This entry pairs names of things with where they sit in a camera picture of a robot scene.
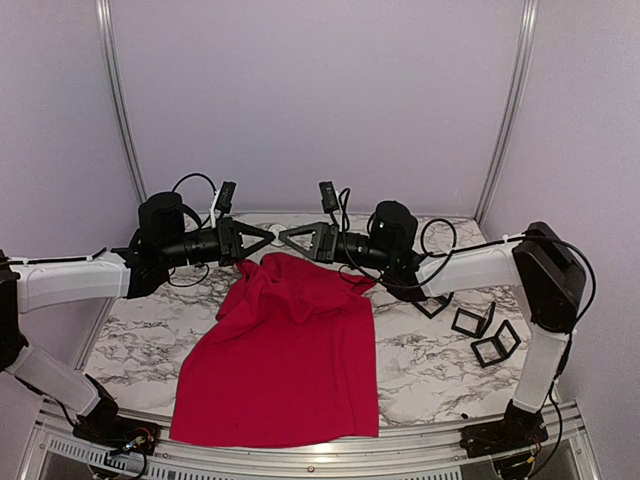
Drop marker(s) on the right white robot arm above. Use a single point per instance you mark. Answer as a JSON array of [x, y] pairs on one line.
[[550, 279]]

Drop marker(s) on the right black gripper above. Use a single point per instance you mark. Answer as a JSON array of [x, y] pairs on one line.
[[320, 231]]

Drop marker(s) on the brown round brooch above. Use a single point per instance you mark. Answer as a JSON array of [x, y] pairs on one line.
[[276, 230]]

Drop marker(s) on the right aluminium frame post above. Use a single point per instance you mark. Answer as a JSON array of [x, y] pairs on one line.
[[515, 94]]

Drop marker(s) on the aluminium frame post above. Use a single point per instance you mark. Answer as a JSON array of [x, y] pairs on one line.
[[515, 94], [110, 59]]

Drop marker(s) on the left aluminium frame post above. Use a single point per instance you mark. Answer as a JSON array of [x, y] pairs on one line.
[[110, 59]]

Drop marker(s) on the black open display box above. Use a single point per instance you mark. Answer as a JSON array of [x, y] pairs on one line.
[[432, 307], [471, 324], [497, 348]]

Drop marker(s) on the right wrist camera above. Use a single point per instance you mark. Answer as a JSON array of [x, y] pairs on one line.
[[330, 195]]

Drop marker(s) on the red t-shirt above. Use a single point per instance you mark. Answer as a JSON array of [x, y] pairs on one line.
[[290, 361]]

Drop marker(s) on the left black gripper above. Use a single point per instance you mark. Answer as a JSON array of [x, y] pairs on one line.
[[230, 244]]

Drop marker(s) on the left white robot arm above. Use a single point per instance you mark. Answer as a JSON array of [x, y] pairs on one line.
[[169, 235]]

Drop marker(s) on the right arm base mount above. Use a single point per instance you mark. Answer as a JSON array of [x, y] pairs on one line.
[[515, 430]]

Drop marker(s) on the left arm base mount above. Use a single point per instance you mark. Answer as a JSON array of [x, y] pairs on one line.
[[105, 426]]

